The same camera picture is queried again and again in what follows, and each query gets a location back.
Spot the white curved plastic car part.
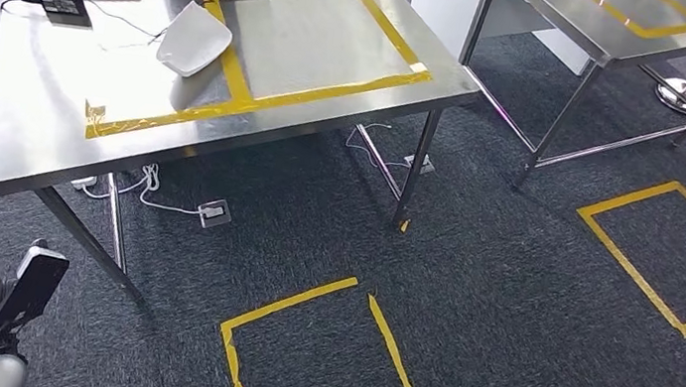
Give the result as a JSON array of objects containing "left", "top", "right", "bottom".
[{"left": 154, "top": 0, "right": 238, "bottom": 84}]

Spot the black power adapter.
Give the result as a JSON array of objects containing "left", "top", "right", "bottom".
[{"left": 32, "top": 0, "right": 96, "bottom": 30}]

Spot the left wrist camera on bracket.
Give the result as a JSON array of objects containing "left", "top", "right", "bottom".
[{"left": 0, "top": 233, "right": 74, "bottom": 341}]

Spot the white pillar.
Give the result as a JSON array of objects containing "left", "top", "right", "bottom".
[{"left": 403, "top": 0, "right": 601, "bottom": 79}]

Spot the yellow floor tape outline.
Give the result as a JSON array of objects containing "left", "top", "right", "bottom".
[{"left": 561, "top": 168, "right": 686, "bottom": 339}]

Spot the chrome stanchion base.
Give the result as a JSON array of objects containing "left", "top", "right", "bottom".
[{"left": 652, "top": 74, "right": 686, "bottom": 117}]

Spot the yellow tape square on bench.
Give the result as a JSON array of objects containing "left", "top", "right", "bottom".
[
  {"left": 80, "top": 0, "right": 269, "bottom": 161},
  {"left": 188, "top": 0, "right": 444, "bottom": 131}
]

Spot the stainless steel table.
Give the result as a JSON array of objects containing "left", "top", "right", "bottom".
[{"left": 442, "top": 0, "right": 686, "bottom": 211}]

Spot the yellow floor tape square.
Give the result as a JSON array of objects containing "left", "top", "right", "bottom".
[{"left": 211, "top": 260, "right": 454, "bottom": 387}]

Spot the white socket cable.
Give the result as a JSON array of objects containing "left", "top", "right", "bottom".
[
  {"left": 68, "top": 153, "right": 208, "bottom": 218},
  {"left": 343, "top": 119, "right": 416, "bottom": 172}
]

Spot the silver floor socket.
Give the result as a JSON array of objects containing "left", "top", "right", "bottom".
[
  {"left": 195, "top": 195, "right": 235, "bottom": 232},
  {"left": 402, "top": 152, "right": 439, "bottom": 178}
]

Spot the stainless steel workbench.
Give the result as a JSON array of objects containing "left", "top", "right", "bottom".
[{"left": 0, "top": 0, "right": 493, "bottom": 346}]

